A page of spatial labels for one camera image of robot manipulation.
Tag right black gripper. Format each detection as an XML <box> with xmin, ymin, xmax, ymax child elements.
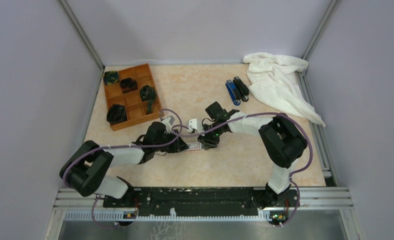
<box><xmin>197</xmin><ymin>121</ymin><xmax>223</xmax><ymax>150</ymax></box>

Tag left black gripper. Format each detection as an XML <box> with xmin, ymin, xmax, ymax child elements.
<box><xmin>154</xmin><ymin>128</ymin><xmax>189</xmax><ymax>153</ymax></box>

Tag red white staple box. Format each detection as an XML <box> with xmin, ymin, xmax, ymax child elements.
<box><xmin>186</xmin><ymin>142</ymin><xmax>202</xmax><ymax>152</ymax></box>

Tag blue stapler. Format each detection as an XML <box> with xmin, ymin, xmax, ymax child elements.
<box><xmin>225</xmin><ymin>79</ymin><xmax>241</xmax><ymax>106</ymax></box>

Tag black stapler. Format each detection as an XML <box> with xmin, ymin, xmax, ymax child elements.
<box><xmin>233</xmin><ymin>76</ymin><xmax>249</xmax><ymax>102</ymax></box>

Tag orange wooden divided tray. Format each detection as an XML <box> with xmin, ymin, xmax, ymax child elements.
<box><xmin>103</xmin><ymin>63</ymin><xmax>161</xmax><ymax>131</ymax></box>

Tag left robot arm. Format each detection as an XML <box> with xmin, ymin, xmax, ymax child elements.
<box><xmin>59</xmin><ymin>121</ymin><xmax>189</xmax><ymax>207</ymax></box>

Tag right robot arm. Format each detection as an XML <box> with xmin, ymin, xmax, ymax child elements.
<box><xmin>188</xmin><ymin>102</ymin><xmax>312</xmax><ymax>209</ymax></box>

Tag dark rolled tie back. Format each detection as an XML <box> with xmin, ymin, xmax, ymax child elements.
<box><xmin>139</xmin><ymin>85</ymin><xmax>157</xmax><ymax>102</ymax></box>

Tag dark rolled tie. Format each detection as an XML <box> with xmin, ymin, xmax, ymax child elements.
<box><xmin>106</xmin><ymin>104</ymin><xmax>128</xmax><ymax>125</ymax></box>
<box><xmin>139</xmin><ymin>85</ymin><xmax>157</xmax><ymax>102</ymax></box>
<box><xmin>103</xmin><ymin>70</ymin><xmax>119</xmax><ymax>86</ymax></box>
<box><xmin>120</xmin><ymin>77</ymin><xmax>138</xmax><ymax>94</ymax></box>

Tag dark rolled tie front right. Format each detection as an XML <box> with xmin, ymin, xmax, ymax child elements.
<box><xmin>106</xmin><ymin>104</ymin><xmax>128</xmax><ymax>125</ymax></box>

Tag dark rolled tie middle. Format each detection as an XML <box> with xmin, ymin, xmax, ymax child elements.
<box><xmin>120</xmin><ymin>77</ymin><xmax>138</xmax><ymax>94</ymax></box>

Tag white towel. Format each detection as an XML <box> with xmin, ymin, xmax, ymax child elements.
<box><xmin>243</xmin><ymin>52</ymin><xmax>325</xmax><ymax>127</ymax></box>

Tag dark rolled tie front left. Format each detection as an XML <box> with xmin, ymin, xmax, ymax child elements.
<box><xmin>103</xmin><ymin>70</ymin><xmax>119</xmax><ymax>86</ymax></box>

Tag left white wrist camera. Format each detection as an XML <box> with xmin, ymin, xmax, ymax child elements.
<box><xmin>161</xmin><ymin>116</ymin><xmax>175</xmax><ymax>133</ymax></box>

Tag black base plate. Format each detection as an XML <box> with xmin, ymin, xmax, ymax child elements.
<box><xmin>103</xmin><ymin>187</ymin><xmax>297</xmax><ymax>217</ymax></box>

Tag aluminium frame rail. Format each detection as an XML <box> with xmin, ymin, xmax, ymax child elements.
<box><xmin>45</xmin><ymin>186</ymin><xmax>363</xmax><ymax>240</ymax></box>

